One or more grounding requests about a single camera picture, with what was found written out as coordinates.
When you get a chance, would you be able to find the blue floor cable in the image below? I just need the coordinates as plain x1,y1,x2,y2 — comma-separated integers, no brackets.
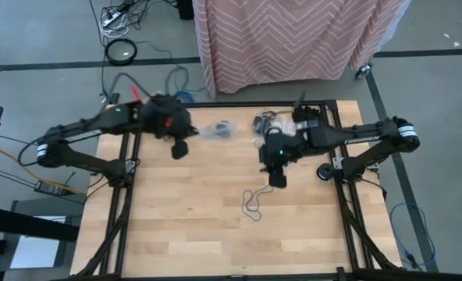
164,64,208,105
389,202,437,271

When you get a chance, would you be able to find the pink chevron cloth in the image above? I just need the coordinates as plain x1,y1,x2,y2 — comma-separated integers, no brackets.
191,0,411,98

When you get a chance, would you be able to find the black aluminium frame rail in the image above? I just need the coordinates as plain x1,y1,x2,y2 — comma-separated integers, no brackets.
100,132,133,276
323,101,361,271
183,100,336,109
334,101,375,271
113,131,143,276
55,269,462,281

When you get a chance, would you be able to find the clear zip bag stack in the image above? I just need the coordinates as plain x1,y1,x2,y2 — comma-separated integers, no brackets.
198,119,239,141

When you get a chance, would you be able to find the white power strip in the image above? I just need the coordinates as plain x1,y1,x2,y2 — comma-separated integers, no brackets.
101,10,123,28

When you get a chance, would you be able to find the clear plastic zip bag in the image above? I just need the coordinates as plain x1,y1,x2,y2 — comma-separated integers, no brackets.
283,116,308,138
253,110,281,137
275,115,299,137

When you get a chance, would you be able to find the black tape roll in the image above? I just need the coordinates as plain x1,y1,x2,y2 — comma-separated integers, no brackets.
316,162,336,182

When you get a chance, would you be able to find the black coiled cable ring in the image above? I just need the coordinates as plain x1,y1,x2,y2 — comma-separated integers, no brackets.
104,37,139,66

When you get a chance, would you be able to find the yellow floor cable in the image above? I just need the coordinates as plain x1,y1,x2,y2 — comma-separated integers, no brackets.
0,144,87,195

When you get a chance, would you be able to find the teal rubber band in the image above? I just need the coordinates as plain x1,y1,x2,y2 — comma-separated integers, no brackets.
241,185,275,222

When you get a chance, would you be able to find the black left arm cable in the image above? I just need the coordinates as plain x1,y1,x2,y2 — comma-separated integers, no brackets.
105,72,154,103

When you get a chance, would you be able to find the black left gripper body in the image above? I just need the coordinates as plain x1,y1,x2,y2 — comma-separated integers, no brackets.
152,97,195,141

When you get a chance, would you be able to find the white coiled cable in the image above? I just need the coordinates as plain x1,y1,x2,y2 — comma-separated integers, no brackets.
99,21,130,39

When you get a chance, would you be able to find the black bench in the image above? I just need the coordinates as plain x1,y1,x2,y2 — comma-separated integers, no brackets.
0,202,80,254

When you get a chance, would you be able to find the black floor box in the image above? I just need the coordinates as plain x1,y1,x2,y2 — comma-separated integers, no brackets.
176,0,195,21

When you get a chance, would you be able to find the black power adapter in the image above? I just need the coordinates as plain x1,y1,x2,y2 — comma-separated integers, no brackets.
34,180,76,197

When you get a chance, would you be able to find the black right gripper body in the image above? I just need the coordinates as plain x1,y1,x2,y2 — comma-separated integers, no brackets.
258,127,309,175

